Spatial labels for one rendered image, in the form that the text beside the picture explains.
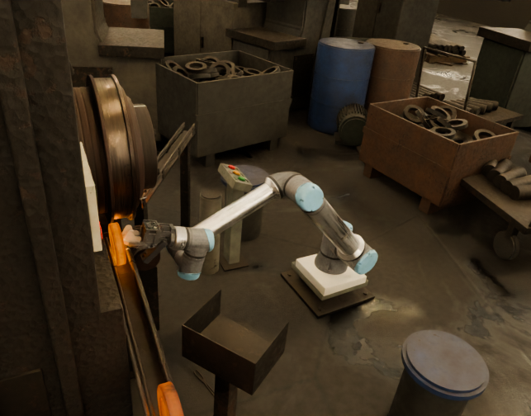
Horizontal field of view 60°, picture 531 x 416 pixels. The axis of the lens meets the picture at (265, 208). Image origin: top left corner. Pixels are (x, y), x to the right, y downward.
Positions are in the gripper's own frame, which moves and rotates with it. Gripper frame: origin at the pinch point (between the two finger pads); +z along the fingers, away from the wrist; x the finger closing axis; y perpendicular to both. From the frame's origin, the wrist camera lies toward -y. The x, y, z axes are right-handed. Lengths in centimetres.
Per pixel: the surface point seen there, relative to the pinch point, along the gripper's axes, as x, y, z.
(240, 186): -56, 2, -75
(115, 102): 11, 53, 13
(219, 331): 40, -8, -29
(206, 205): -60, -13, -60
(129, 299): 19.4, -11.5, -3.1
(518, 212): -17, 26, -258
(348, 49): -236, 79, -243
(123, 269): 4.5, -10.0, -3.6
